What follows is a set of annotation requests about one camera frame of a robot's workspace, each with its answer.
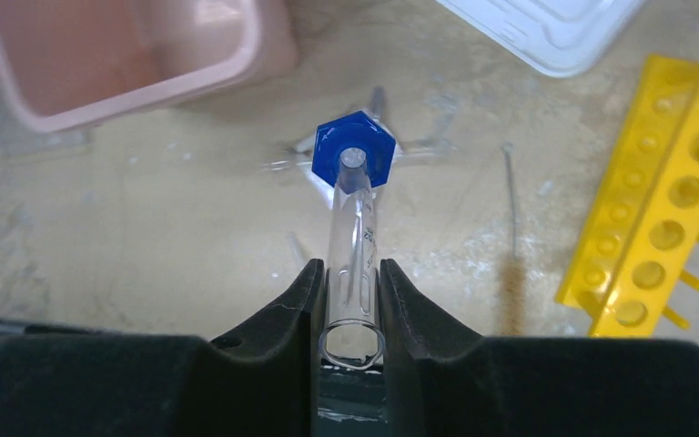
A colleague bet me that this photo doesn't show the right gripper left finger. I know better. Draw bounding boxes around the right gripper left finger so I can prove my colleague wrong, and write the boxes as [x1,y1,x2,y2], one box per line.
[0,259,325,436]

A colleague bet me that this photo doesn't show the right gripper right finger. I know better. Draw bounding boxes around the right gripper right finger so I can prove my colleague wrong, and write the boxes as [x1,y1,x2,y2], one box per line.
[378,259,699,436]

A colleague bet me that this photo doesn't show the metal crucible tongs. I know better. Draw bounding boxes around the metal crucible tongs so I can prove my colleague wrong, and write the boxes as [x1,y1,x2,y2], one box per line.
[259,86,454,172]

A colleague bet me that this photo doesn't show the pink plastic bin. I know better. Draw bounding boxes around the pink plastic bin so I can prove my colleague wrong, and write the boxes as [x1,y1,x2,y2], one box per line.
[0,0,298,133]

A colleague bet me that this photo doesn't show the yellow test tube rack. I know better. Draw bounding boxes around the yellow test tube rack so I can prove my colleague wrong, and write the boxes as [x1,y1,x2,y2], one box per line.
[555,55,699,338]

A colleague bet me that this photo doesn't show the white plastic lid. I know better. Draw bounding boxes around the white plastic lid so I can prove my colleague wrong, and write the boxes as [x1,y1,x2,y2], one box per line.
[438,0,644,78]

